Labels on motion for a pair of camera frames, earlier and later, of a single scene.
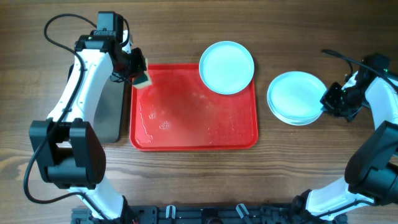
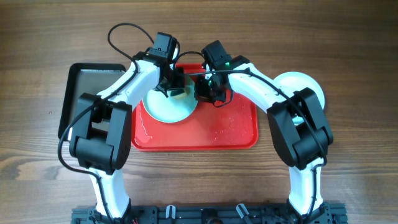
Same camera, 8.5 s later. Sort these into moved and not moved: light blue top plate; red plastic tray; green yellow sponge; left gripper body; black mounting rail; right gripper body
Moved: green yellow sponge; left gripper body; light blue top plate; right gripper body
Not moved: red plastic tray; black mounting rail
